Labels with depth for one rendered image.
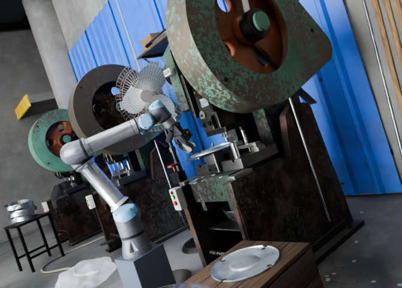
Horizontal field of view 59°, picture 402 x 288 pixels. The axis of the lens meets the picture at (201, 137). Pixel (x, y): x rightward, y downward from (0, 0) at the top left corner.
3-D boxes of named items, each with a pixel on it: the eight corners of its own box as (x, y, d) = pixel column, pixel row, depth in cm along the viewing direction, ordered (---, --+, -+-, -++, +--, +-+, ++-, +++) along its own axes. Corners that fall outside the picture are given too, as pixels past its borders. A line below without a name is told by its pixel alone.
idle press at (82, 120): (127, 269, 296) (58, 70, 291) (92, 255, 378) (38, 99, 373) (253, 200, 383) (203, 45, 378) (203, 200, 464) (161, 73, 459)
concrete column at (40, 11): (101, 212, 661) (25, -9, 649) (94, 212, 693) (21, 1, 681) (121, 203, 686) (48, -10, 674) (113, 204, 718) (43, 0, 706)
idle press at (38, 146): (69, 251, 432) (21, 115, 427) (46, 246, 508) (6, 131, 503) (167, 203, 529) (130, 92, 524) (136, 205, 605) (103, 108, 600)
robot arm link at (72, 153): (51, 147, 164) (149, 106, 172) (56, 147, 175) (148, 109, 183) (61, 170, 164) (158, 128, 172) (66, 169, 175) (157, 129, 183)
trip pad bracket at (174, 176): (186, 200, 224) (176, 171, 223) (178, 200, 232) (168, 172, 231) (194, 197, 227) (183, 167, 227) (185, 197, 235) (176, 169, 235)
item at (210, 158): (206, 179, 194) (198, 156, 194) (191, 181, 206) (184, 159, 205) (237, 164, 209) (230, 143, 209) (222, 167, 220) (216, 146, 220)
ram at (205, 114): (215, 129, 203) (199, 80, 203) (200, 134, 216) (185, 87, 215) (236, 122, 214) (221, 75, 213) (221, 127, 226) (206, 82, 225)
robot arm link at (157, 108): (145, 108, 192) (157, 98, 193) (158, 123, 195) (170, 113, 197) (148, 109, 185) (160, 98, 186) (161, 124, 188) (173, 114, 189)
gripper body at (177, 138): (186, 144, 191) (172, 127, 187) (177, 146, 198) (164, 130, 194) (194, 135, 195) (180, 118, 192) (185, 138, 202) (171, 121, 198)
